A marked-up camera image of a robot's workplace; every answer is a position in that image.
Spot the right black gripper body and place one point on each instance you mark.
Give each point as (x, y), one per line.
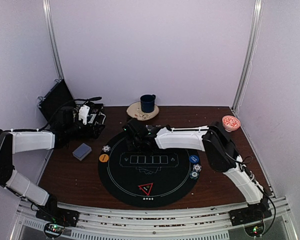
(136, 144)

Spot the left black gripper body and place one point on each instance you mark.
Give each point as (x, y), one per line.
(72, 130)

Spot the orange big blind button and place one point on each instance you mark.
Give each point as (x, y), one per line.
(103, 158)

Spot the red triangle all-in marker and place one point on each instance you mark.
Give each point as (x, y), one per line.
(146, 188)

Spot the blue small blind button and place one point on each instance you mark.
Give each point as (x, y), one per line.
(194, 159)

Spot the blue ten poker chip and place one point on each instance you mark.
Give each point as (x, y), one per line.
(197, 168)

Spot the green fifty poker chip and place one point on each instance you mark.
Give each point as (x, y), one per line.
(194, 175)

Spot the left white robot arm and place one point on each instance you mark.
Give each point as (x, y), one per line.
(22, 150)

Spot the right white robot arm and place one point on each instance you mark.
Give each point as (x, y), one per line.
(220, 151)

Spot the blue playing card deck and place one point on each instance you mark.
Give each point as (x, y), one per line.
(82, 151)

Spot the beige ceramic saucer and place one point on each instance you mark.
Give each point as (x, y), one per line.
(135, 111)

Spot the round black poker mat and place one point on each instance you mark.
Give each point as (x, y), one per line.
(168, 169)

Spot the black poker set case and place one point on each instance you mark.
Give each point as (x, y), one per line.
(55, 100)

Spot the dark blue mug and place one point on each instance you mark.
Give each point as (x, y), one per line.
(147, 103)

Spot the red patterned small bowl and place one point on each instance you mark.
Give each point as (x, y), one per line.
(230, 123)

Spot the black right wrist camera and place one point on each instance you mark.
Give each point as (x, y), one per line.
(135, 128)

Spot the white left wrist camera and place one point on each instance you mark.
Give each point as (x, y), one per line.
(83, 114)

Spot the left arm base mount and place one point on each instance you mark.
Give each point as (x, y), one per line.
(55, 226)

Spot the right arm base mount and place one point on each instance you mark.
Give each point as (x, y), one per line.
(252, 221)

